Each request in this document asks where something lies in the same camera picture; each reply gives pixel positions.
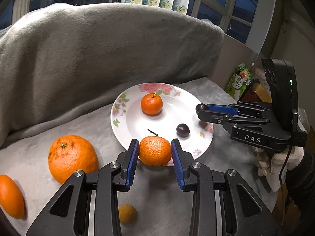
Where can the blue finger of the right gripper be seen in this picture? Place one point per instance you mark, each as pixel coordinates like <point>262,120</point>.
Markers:
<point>225,109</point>
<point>213,117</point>

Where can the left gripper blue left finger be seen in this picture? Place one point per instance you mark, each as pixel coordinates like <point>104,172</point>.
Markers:
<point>67,212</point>

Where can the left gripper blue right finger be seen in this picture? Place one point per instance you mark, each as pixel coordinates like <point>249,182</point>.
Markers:
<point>242,210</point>

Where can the dark plum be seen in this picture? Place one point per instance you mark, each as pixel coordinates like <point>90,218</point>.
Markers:
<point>183,130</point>
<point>201,107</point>

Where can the smooth large orange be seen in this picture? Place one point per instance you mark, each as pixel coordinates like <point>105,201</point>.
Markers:
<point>12,200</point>

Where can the small mandarin with stem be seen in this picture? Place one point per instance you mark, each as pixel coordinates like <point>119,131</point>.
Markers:
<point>151,104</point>

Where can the bumpy large orange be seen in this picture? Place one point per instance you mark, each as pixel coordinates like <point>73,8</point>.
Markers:
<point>71,153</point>

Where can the white gloved right hand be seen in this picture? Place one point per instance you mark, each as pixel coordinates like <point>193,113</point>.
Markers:
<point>269,165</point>

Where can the white floral plate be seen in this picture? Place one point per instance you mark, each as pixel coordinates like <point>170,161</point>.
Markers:
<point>129,122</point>

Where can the brown cardboard box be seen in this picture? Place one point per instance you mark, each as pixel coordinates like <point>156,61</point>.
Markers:
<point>258,91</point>

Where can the grey fleece blanket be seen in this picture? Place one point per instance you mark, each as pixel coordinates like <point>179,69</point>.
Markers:
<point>63,66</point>

